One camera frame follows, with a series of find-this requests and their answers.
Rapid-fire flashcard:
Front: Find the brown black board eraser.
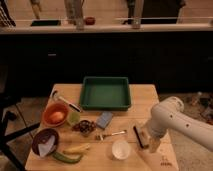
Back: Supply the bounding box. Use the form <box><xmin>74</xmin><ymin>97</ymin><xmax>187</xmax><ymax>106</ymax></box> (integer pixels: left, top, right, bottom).
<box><xmin>133</xmin><ymin>124</ymin><xmax>149</xmax><ymax>149</ymax></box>

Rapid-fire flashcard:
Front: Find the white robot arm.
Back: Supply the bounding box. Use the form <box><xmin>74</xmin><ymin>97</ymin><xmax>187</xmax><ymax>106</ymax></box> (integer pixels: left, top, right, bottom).
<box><xmin>146</xmin><ymin>96</ymin><xmax>213</xmax><ymax>152</ymax></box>

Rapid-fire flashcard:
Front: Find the green plastic tray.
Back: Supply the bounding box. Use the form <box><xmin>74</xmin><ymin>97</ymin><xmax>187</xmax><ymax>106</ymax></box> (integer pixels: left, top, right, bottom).
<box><xmin>79</xmin><ymin>76</ymin><xmax>131</xmax><ymax>111</ymax></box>

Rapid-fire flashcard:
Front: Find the white round cup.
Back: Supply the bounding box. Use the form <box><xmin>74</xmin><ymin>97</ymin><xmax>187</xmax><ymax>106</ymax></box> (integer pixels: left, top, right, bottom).
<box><xmin>112</xmin><ymin>140</ymin><xmax>131</xmax><ymax>160</ymax></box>

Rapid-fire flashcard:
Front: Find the blue sponge block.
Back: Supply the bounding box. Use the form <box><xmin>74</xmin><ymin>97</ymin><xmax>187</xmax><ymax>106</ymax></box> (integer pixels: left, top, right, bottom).
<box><xmin>96</xmin><ymin>111</ymin><xmax>113</xmax><ymax>129</ymax></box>

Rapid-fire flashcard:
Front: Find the yellow corn cob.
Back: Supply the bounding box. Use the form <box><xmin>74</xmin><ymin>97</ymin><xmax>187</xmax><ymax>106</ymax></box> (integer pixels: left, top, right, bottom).
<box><xmin>63</xmin><ymin>143</ymin><xmax>90</xmax><ymax>154</ymax></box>

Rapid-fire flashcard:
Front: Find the dark grape bunch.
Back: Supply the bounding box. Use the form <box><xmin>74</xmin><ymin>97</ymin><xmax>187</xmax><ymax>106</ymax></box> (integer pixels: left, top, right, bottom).
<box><xmin>72</xmin><ymin>120</ymin><xmax>96</xmax><ymax>134</ymax></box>

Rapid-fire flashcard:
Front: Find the light green cup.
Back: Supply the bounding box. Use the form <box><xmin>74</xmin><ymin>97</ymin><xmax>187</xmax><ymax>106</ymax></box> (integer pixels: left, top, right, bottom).
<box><xmin>67</xmin><ymin>112</ymin><xmax>80</xmax><ymax>126</ymax></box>

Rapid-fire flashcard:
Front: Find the green chili pepper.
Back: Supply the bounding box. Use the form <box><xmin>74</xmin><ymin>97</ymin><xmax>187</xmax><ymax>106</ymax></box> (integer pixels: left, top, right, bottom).
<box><xmin>52</xmin><ymin>152</ymin><xmax>82</xmax><ymax>164</ymax></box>

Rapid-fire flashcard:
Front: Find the orange egg-shaped ball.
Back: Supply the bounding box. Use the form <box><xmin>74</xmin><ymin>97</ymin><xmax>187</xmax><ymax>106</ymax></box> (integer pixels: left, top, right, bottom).
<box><xmin>49</xmin><ymin>112</ymin><xmax>64</xmax><ymax>123</ymax></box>

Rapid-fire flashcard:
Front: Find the orange bowl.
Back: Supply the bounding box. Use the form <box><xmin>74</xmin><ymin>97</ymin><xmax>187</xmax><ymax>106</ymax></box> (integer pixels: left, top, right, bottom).
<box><xmin>42</xmin><ymin>102</ymin><xmax>69</xmax><ymax>127</ymax></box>

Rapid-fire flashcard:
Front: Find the white folded paper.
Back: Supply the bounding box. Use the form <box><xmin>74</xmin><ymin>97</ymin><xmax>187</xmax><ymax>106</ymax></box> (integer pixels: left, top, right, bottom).
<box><xmin>38</xmin><ymin>136</ymin><xmax>55</xmax><ymax>157</ymax></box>

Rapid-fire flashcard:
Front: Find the dark purple bowl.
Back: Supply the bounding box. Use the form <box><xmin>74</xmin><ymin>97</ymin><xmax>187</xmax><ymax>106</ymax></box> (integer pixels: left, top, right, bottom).
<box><xmin>32</xmin><ymin>128</ymin><xmax>59</xmax><ymax>156</ymax></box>

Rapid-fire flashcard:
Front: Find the red bowl on counter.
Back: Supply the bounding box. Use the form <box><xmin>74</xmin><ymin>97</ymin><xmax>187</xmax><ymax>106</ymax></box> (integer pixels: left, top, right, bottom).
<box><xmin>84</xmin><ymin>17</ymin><xmax>95</xmax><ymax>25</ymax></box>

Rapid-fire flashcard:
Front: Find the black tablet on counter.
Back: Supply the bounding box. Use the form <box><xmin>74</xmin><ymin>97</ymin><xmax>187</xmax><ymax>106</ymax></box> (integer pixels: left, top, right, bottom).
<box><xmin>30</xmin><ymin>20</ymin><xmax>61</xmax><ymax>26</ymax></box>

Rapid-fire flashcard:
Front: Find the black chair frame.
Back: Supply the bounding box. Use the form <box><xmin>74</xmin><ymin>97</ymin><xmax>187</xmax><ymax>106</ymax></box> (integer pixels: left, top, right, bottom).
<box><xmin>0</xmin><ymin>93</ymin><xmax>41</xmax><ymax>171</ymax></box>

